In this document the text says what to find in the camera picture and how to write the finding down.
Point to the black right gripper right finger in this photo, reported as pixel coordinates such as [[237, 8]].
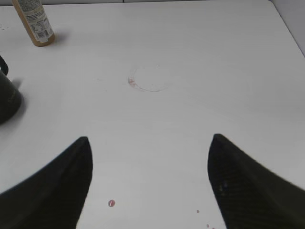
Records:
[[249, 195]]

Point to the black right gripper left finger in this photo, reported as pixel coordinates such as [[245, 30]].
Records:
[[53, 197]]

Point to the black mug white interior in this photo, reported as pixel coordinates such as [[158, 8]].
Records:
[[10, 97]]

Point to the orange juice bottle white cap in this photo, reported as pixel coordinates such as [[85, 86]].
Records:
[[35, 21]]

